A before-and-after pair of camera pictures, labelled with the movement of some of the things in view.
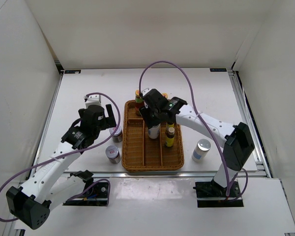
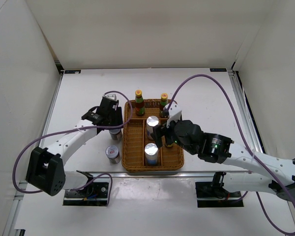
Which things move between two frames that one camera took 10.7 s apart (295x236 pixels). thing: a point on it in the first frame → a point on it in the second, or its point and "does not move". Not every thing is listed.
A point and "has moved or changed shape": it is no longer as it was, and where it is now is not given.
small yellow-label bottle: [170, 124] has moved or changed shape
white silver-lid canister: [201, 150] has moved or changed shape
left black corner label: [72, 71] does not move
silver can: [112, 153] does not move
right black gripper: [146, 114] → [159, 131]
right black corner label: [218, 69] does not move
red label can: [117, 137] does not move
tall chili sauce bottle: [139, 105] does not move
